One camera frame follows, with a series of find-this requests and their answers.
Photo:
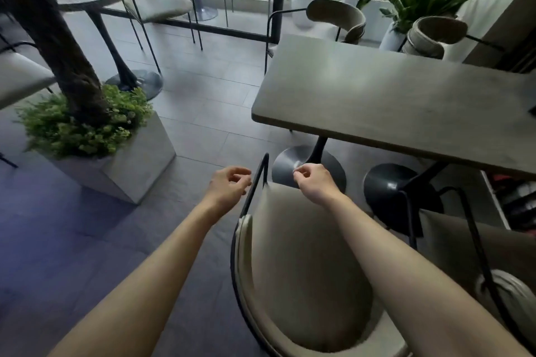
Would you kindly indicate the person's left hand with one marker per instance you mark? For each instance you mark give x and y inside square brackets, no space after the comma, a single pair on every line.
[224,193]

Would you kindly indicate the person's right hand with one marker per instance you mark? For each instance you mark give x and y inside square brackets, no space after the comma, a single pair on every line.
[320,185]

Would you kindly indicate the person's right fingers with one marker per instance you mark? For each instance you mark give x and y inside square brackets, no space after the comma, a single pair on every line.
[302,170]

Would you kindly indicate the person's left fingers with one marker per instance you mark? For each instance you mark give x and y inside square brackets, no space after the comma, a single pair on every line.
[239,179]

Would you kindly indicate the person's left forearm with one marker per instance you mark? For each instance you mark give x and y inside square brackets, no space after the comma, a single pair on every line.
[142,294]

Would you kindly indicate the person's right forearm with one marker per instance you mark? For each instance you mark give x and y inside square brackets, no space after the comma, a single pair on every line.
[410,285]

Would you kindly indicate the grey concrete square planter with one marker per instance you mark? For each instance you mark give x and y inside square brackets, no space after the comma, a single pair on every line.
[134,164]

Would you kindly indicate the grey rectangular table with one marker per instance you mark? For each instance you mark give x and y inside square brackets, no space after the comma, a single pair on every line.
[389,97]

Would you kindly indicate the white tall plant pot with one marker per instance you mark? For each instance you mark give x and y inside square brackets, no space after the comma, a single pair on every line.
[391,38]

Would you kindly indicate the green leafy shrub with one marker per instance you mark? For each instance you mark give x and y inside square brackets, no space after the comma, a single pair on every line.
[58,131]

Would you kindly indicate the white shelf with items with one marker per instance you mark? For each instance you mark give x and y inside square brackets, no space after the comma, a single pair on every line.
[513,202]

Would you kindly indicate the dark tree trunk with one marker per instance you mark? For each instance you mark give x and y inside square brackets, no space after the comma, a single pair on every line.
[54,34]

